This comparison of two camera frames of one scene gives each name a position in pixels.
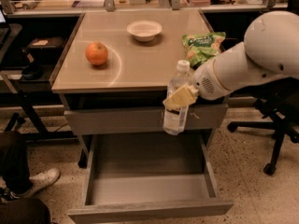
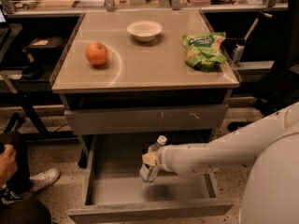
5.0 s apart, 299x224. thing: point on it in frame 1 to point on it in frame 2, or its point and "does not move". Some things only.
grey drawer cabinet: x=113 y=75 does not move
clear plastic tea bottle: x=176 y=120 to x=149 y=173
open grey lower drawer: x=141 y=176 does not move
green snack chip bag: x=199 y=48 does not move
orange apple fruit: x=96 y=53 does not move
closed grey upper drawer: x=199 y=119 does not move
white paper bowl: x=144 y=30 does not move
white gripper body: x=204 y=79 to x=163 y=159
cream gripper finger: x=181 y=98 to x=149 y=159
